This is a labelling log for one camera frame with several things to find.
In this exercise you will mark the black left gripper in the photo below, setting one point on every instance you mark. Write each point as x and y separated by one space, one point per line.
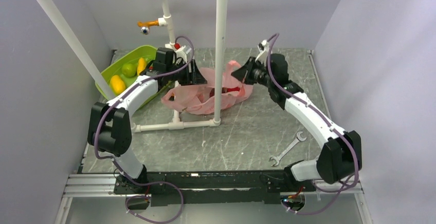
195 77

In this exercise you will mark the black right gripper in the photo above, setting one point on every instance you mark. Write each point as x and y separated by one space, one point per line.
244 73

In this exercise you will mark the pink plastic bag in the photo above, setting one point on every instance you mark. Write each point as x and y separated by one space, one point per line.
193 99

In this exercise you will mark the green fake pear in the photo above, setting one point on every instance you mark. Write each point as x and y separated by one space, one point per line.
129 70

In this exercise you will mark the yellow fake fruit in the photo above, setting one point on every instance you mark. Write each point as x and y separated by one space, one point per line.
117 85

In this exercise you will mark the dark red fake apple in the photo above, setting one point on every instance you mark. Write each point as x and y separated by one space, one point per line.
235 91

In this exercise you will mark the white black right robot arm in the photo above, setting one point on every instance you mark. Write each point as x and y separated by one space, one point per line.
340 155

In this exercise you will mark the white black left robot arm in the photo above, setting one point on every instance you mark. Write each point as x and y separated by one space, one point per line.
110 128

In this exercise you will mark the yellow fake corn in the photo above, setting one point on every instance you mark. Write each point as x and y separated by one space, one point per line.
141 65

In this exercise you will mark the green plastic basin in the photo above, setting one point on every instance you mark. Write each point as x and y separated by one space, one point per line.
122 57

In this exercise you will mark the orange plastic faucet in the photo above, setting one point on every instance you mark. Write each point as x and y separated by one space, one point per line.
146 26

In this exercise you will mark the silver wrench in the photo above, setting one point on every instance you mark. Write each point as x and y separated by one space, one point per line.
300 137

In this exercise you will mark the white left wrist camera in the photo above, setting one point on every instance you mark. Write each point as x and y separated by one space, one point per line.
183 53

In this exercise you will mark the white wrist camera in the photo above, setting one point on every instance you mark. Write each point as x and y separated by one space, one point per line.
263 48
183 53

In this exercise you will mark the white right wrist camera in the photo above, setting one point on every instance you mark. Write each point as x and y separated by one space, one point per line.
263 48

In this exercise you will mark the white PVC pipe frame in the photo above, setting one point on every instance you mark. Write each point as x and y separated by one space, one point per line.
67 33

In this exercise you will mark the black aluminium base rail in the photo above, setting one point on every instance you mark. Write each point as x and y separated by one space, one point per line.
267 186

